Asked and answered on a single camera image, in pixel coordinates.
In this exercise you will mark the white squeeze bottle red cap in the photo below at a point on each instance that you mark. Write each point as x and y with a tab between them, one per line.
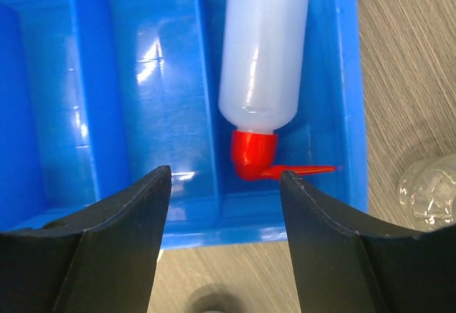
262	57

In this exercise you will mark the blue plastic divided bin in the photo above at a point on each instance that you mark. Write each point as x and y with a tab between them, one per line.
97	93

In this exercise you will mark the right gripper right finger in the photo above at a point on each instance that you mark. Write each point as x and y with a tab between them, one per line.
345	260

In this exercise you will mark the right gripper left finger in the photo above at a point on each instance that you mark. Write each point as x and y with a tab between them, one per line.
100	259

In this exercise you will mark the small clear glass flask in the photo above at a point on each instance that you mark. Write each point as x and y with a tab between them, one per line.
426	193

